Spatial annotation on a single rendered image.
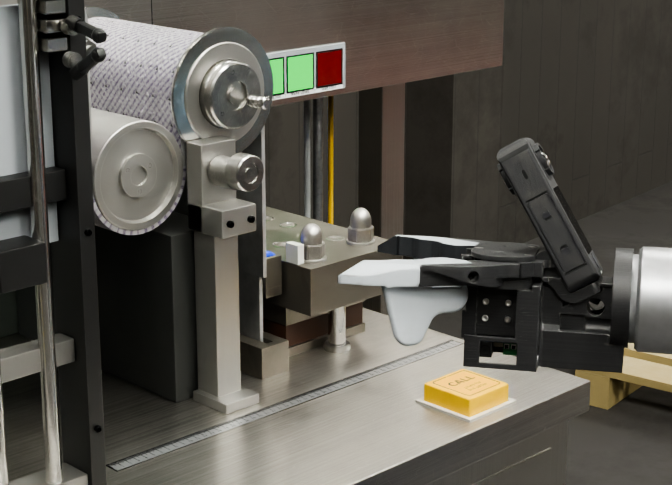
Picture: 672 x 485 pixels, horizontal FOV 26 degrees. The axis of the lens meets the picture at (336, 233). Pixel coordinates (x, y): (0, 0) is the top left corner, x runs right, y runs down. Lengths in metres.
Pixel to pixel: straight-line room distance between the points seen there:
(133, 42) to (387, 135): 0.95
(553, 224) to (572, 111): 4.72
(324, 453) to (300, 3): 0.82
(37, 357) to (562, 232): 0.58
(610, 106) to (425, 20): 3.70
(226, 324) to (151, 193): 0.17
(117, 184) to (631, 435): 2.52
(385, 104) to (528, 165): 1.53
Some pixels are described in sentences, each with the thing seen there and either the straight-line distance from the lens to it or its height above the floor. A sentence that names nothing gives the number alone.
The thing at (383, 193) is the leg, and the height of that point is 0.91.
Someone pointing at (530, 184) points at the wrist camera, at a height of 1.30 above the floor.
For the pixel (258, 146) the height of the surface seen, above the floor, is 1.18.
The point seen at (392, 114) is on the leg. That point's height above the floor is 1.05.
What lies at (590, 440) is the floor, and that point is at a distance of 3.86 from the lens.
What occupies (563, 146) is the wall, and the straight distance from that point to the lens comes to 5.72.
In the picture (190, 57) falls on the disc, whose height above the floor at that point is 1.30.
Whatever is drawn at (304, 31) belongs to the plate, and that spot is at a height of 1.24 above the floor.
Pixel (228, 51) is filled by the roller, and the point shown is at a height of 1.30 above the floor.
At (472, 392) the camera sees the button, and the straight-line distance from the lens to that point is 1.65.
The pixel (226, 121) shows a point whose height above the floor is 1.22.
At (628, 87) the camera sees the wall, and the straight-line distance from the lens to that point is 6.14.
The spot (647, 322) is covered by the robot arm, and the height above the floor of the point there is 1.21.
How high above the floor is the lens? 1.54
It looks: 16 degrees down
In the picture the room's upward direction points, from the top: straight up
